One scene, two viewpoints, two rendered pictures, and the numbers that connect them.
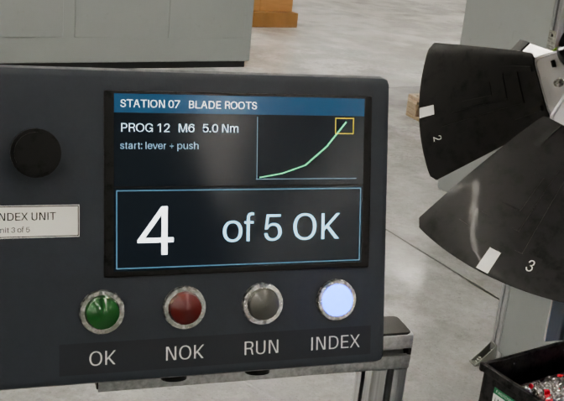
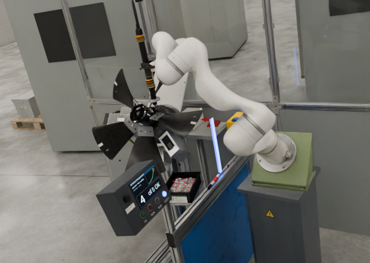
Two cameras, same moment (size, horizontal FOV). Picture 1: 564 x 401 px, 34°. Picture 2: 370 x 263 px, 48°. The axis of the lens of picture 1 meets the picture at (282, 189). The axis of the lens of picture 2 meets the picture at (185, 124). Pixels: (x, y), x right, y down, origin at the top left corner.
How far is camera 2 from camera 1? 1.20 m
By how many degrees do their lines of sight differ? 34
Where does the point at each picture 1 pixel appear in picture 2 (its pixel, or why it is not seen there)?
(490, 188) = (136, 157)
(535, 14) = (60, 80)
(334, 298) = (164, 193)
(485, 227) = not seen: hidden behind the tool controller
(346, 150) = (154, 173)
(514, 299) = (114, 174)
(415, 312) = (83, 195)
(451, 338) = not seen: hidden behind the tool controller
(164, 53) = not seen: outside the picture
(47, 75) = (121, 187)
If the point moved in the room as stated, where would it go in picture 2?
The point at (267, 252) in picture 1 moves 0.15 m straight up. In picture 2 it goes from (154, 193) to (146, 159)
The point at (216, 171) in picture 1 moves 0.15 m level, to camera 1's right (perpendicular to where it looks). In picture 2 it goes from (144, 186) to (173, 170)
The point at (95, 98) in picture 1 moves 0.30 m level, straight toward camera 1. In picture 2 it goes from (128, 186) to (190, 203)
